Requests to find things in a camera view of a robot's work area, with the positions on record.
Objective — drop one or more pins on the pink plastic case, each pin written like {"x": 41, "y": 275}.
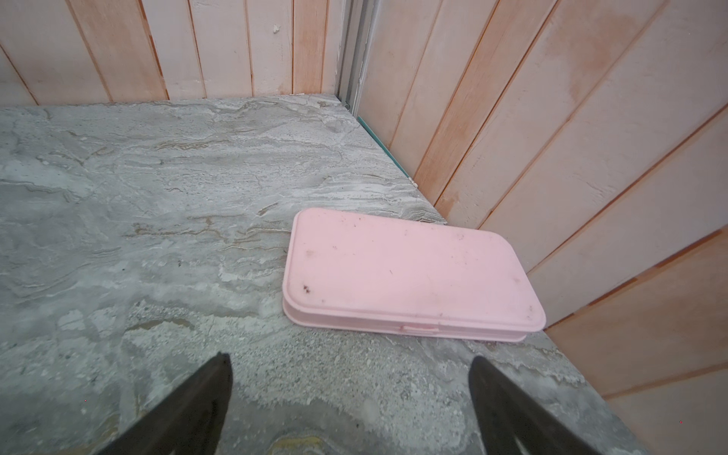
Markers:
{"x": 360, "y": 272}

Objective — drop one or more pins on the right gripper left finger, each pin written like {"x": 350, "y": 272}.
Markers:
{"x": 190, "y": 420}

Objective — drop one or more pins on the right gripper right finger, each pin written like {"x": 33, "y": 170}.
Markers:
{"x": 511, "y": 421}

